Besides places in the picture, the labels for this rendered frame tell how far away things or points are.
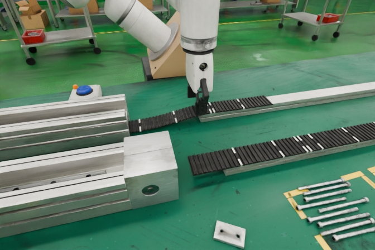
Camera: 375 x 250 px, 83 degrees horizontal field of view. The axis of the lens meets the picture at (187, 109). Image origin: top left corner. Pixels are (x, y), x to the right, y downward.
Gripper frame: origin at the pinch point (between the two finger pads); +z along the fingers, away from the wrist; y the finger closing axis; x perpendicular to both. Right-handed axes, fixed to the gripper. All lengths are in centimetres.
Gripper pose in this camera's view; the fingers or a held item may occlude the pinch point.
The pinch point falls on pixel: (196, 101)
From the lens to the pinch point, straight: 59.3
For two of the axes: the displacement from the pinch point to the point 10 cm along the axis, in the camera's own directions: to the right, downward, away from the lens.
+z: 0.0, 8.1, 5.8
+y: -2.3, -5.7, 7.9
